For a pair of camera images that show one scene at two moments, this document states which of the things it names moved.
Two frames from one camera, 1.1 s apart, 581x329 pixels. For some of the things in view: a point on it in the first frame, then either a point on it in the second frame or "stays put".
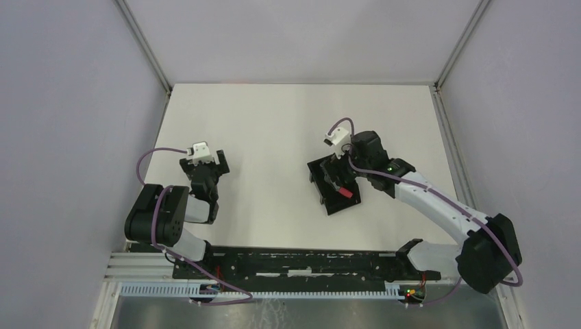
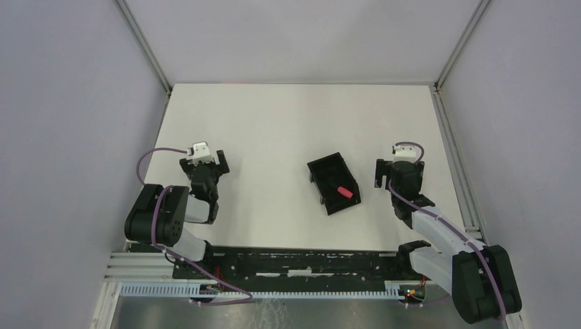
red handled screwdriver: (345, 192) stays put
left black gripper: (218, 164) stays put
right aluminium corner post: (478, 11) stays put
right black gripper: (327, 174) -> (381, 171)
